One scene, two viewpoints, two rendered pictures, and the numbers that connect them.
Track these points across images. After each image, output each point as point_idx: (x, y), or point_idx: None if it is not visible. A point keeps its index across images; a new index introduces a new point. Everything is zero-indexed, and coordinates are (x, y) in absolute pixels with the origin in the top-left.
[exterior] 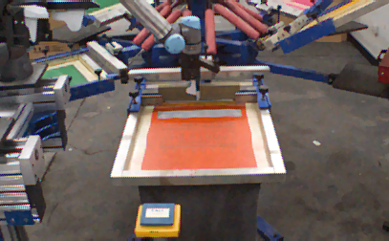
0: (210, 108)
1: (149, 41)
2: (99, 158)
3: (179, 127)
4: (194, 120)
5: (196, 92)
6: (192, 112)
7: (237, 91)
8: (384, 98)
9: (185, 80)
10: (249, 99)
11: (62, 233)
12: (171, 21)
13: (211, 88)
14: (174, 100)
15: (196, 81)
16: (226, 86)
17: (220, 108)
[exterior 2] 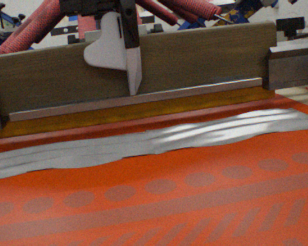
0: (185, 122)
1: (17, 41)
2: None
3: (53, 223)
4: (138, 173)
5: (126, 56)
6: (120, 140)
7: (269, 46)
8: None
9: (79, 12)
10: None
11: None
12: (56, 6)
13: (180, 43)
14: (43, 107)
15: (122, 5)
16: (233, 31)
17: (219, 117)
